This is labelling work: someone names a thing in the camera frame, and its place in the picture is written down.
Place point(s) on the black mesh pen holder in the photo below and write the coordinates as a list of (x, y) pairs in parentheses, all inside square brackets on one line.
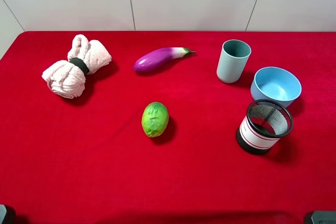
[(264, 124)]

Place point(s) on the dark object bottom right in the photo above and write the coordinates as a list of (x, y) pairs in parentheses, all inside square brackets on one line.
[(320, 217)]

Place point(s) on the dark object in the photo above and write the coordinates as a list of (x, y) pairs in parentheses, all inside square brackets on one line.
[(320, 217), (7, 214)]

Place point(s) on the dark object bottom left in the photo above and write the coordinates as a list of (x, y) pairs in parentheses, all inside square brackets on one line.
[(7, 214)]

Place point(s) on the green toy lime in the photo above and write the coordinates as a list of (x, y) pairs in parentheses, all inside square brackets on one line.
[(155, 119)]

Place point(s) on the purple toy eggplant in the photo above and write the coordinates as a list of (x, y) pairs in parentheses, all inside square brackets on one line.
[(159, 57)]

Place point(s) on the red table cloth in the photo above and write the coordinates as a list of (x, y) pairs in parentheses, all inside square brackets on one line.
[(88, 160)]

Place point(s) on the grey-blue plastic cup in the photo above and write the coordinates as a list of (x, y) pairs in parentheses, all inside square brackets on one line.
[(233, 58)]

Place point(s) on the pink rolled towel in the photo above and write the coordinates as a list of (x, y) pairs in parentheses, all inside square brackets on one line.
[(67, 78)]

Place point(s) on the blue plastic bowl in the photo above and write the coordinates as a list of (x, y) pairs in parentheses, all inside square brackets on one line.
[(276, 84)]

